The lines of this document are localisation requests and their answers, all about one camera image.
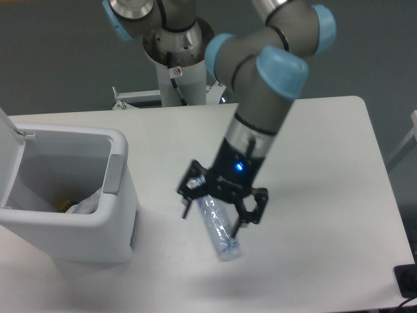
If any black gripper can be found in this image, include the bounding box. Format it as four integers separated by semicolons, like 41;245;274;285
176;136;270;239

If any black pedestal cable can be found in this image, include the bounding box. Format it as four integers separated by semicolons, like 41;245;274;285
166;51;189;107

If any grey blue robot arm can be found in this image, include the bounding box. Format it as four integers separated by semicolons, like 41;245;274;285
102;1;336;236

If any white plastic wrapper bag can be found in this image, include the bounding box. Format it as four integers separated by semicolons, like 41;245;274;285
65;188;102;215

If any yellow trash in can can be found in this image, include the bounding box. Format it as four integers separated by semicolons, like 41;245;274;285
55;198;76;213

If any black device at table edge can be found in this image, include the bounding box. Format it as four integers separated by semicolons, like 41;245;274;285
394;263;416;298

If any white metal base frame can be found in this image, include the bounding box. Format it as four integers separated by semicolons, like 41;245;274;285
111;81;238;110

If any white trash can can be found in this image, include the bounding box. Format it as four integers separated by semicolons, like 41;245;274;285
1;123;139;263

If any white trash can lid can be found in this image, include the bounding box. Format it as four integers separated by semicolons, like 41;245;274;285
1;110;35;208

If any white furniture leg right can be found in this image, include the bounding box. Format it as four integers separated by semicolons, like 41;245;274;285
386;110;416;172

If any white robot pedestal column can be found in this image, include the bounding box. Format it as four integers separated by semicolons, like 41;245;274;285
143;16;216;107

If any clear plastic water bottle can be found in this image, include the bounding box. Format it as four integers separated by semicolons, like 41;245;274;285
196;194;241;261

